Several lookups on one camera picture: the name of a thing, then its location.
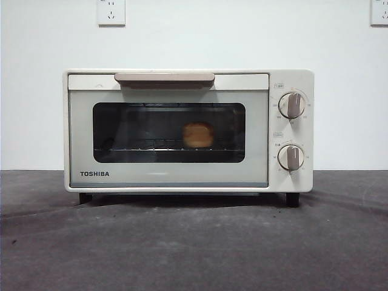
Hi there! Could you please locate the golden bread roll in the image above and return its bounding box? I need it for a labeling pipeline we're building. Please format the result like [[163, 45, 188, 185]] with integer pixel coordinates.
[[182, 121, 216, 149]]

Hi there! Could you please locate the cream white toaster oven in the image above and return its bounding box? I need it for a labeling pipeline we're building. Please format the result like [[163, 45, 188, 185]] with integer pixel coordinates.
[[62, 68, 315, 208]]

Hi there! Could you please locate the white wall socket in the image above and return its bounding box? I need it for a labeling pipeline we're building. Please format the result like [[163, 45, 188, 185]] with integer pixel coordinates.
[[370, 0, 388, 27], [96, 0, 127, 27]]

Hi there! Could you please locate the metal wire oven rack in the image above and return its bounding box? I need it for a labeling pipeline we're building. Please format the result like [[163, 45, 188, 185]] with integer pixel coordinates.
[[93, 139, 244, 152]]

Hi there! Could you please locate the glass oven door with handle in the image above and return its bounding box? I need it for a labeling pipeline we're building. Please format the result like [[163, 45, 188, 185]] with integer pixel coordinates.
[[67, 72, 270, 189]]

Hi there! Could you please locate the beige oven knob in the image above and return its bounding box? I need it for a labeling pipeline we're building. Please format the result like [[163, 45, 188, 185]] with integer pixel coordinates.
[[278, 144, 306, 171], [278, 92, 307, 119]]

